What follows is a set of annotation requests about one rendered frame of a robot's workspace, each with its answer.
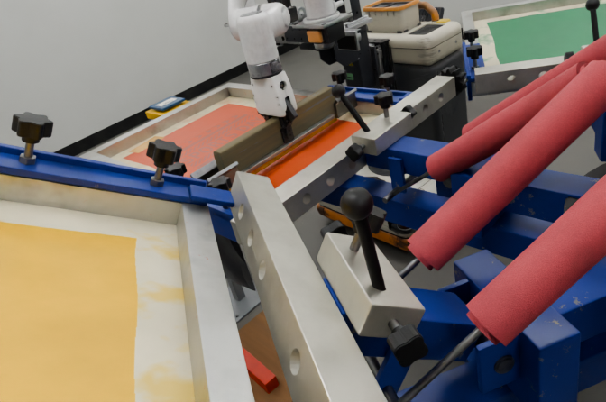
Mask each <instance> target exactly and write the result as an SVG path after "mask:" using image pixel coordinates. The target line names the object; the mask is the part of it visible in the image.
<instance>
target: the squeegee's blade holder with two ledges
mask: <svg viewBox="0 0 606 402"><path fill-rule="evenodd" d="M333 119H335V115H334V114H330V115H329V116H327V117H325V118H324V119H322V120H321V121H319V122H318V123H316V124H314V125H312V126H311V127H309V128H308V129H306V130H305V131H304V132H302V133H300V134H299V135H297V136H296V137H294V140H292V141H290V142H288V143H287V144H286V143H284V144H282V145H281V146H280V147H279V148H277V149H276V150H274V151H272V152H270V153H269V154H267V155H266V156H264V157H263V158H261V159H259V160H257V161H256V162H254V163H253V164H252V165H250V166H249V167H247V168H246V169H244V170H242V171H241V172H246V173H251V172H253V171H254V170H256V169H258V168H259V167H260V166H262V165H263V164H265V163H266V162H268V161H269V160H271V159H273V158H275V157H276V156H278V155H279V154H281V153H282V152H284V151H285V150H286V149H288V148H289V147H291V146H293V145H294V144H296V143H297V142H299V141H301V140H302V139H304V138H305V137H307V136H308V135H310V134H311V133H313V132H314V131H316V130H317V129H319V128H320V127H322V126H323V125H325V124H326V123H329V122H330V121H332V120H333Z"/></svg>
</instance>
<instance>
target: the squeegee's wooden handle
mask: <svg viewBox="0 0 606 402"><path fill-rule="evenodd" d="M334 102H335V97H334V96H333V95H332V87H327V86H325V87H323V88H321V89H319V90H318V91H317V92H315V93H313V94H312V95H310V96H308V97H306V98H304V99H302V100H301V101H299V102H297V110H295V111H296V113H297V114H298V117H297V118H296V119H294V120H293V122H292V125H291V127H292V131H293V134H294V137H296V136H297V135H299V134H300V133H302V132H304V131H305V130H306V129H308V128H309V127H311V126H312V125H314V124H316V123H318V122H319V121H321V120H322V119H324V118H325V117H327V116H329V115H330V114H334V115H335V108H334ZM280 129H281V125H280V120H279V117H278V116H273V117H272V118H270V119H269V120H267V121H265V122H263V123H261V124H259V125H258V126H256V127H254V128H252V129H251V130H250V131H248V132H246V133H244V134H242V135H241V136H239V137H237V138H236V139H234V140H232V141H230V142H229V143H227V144H226V145H224V146H222V147H220V148H219V149H217V150H215V151H214V157H215V160H216V165H217V167H218V169H219V172H220V171H221V170H223V169H225V168H227V167H228V166H230V165H232V164H233V163H235V162H236V161H237V162H238V163H239V164H238V166H237V168H238V170H239V171H242V170H244V169H246V168H247V167H249V166H250V165H252V164H253V163H254V162H256V161H257V160H259V159H261V158H263V157H264V156H266V155H267V154H269V153H270V152H272V151H274V150H276V149H277V148H279V147H280V146H281V145H282V144H284V142H283V139H282V135H281V131H280Z"/></svg>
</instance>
